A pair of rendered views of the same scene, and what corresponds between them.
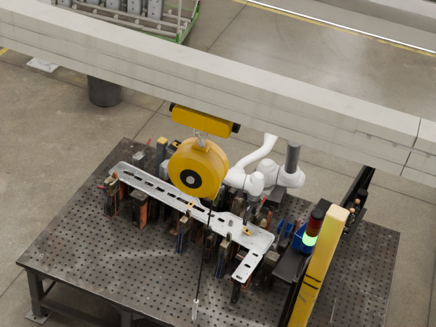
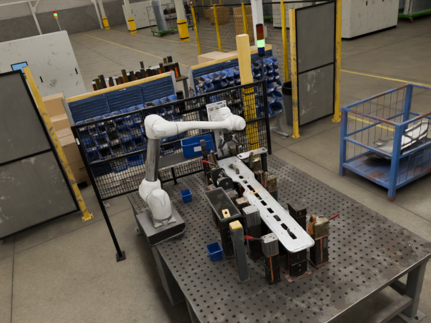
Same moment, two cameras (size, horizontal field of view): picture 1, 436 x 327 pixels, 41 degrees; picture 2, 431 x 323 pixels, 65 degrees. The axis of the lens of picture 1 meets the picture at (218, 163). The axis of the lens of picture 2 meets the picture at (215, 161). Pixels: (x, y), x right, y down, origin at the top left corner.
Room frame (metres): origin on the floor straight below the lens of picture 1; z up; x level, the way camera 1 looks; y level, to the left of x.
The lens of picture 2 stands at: (4.65, 1.72, 2.47)
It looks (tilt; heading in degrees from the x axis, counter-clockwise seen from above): 28 degrees down; 231
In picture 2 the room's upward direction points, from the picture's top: 10 degrees counter-clockwise
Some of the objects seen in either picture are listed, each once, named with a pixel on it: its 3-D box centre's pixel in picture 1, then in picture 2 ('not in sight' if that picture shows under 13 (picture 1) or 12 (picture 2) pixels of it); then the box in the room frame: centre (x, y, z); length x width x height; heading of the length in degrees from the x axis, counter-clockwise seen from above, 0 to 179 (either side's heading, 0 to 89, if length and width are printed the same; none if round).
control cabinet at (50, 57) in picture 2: not in sight; (42, 71); (2.30, -7.18, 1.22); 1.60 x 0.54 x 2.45; 165
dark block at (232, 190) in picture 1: (229, 209); not in sight; (3.17, -0.14, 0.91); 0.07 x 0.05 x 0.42; 156
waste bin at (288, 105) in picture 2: not in sight; (296, 103); (-0.18, -1.77, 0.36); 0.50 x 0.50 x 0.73
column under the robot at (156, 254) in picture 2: not in sight; (174, 261); (3.60, -0.41, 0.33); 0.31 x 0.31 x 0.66; 75
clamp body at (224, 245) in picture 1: (222, 258); (257, 175); (2.71, -0.14, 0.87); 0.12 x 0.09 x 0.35; 156
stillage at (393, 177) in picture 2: not in sight; (401, 137); (0.58, 0.30, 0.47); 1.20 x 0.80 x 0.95; 164
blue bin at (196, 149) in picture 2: (313, 234); (197, 145); (2.87, -0.75, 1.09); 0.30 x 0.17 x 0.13; 146
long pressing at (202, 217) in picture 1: (187, 204); (256, 193); (3.07, 0.17, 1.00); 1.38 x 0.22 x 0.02; 66
